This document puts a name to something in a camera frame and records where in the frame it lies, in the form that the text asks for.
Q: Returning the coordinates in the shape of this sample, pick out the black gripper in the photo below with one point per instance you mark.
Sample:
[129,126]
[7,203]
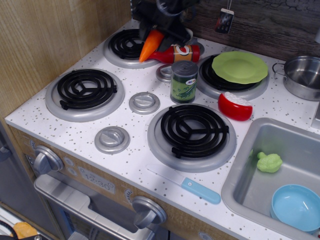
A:
[164,16]

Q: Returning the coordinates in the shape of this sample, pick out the orange toy carrot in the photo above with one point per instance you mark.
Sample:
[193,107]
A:
[151,44]

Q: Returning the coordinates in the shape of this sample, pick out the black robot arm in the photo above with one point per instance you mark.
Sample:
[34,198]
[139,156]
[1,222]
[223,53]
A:
[164,16]

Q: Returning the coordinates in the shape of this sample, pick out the green toy plate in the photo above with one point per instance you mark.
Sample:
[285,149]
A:
[240,67]

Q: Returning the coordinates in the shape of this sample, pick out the back left black burner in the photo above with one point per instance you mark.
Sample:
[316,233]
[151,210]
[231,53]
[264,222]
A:
[123,49]

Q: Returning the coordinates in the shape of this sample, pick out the black burner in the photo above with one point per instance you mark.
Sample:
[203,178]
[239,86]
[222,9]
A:
[123,49]
[212,85]
[84,95]
[191,138]

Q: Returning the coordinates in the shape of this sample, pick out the silver stovetop knob back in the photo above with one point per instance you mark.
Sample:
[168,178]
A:
[164,73]

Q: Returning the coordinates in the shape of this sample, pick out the silver stovetop knob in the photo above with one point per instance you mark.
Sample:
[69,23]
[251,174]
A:
[144,103]
[164,73]
[112,140]

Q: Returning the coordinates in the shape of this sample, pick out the red toy ketchup bottle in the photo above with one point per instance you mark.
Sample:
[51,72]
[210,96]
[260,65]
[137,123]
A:
[177,53]

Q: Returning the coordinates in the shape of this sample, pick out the green toy pea can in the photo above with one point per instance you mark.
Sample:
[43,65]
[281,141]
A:
[183,83]

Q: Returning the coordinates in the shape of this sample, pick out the silver stovetop knob middle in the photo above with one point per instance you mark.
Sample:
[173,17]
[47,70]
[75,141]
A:
[144,103]

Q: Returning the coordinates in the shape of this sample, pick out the hanging white toy spatula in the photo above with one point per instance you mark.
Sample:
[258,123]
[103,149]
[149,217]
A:
[225,19]

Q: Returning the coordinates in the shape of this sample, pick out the back right black burner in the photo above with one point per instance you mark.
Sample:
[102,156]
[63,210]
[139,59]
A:
[212,85]

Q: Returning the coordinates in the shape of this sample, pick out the front left black burner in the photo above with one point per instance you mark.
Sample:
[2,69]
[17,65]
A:
[84,95]

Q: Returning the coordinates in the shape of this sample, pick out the red toy cheese wedge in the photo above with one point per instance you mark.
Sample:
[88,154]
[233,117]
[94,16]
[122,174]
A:
[234,107]

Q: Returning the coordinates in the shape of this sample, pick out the front right black burner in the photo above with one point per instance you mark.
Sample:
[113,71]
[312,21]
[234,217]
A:
[191,138]

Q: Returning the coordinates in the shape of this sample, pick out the silver stovetop knob front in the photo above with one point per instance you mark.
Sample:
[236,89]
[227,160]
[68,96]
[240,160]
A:
[112,140]

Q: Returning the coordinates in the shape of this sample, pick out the silver metal pot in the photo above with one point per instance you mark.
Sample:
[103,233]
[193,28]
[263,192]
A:
[301,76]

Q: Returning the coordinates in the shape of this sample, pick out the oven clock display panel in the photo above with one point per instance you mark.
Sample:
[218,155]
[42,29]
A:
[97,180]

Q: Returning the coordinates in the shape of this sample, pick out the silver oven dial left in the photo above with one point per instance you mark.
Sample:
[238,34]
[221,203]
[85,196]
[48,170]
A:
[46,160]

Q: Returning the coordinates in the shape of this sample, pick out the silver oven dial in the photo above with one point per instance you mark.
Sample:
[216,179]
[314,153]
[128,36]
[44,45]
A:
[46,160]
[147,212]

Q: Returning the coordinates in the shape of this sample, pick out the green toy broccoli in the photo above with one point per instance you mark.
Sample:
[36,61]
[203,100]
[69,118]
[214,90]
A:
[270,163]

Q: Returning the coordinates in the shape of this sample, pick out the silver oven dial right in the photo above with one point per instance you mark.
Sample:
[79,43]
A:
[147,212]

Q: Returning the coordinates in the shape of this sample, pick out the silver toy sink basin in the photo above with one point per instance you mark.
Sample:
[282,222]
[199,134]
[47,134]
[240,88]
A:
[248,191]

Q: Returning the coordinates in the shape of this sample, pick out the light blue toy bowl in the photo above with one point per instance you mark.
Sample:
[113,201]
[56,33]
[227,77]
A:
[296,206]

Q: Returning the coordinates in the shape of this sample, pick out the yellow object on floor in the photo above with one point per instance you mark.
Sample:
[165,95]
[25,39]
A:
[24,230]

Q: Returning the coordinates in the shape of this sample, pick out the blue handled toy knife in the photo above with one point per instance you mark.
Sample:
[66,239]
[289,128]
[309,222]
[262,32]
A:
[185,183]

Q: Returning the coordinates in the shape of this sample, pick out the silver oven door handle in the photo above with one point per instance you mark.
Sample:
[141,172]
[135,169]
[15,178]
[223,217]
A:
[77,203]

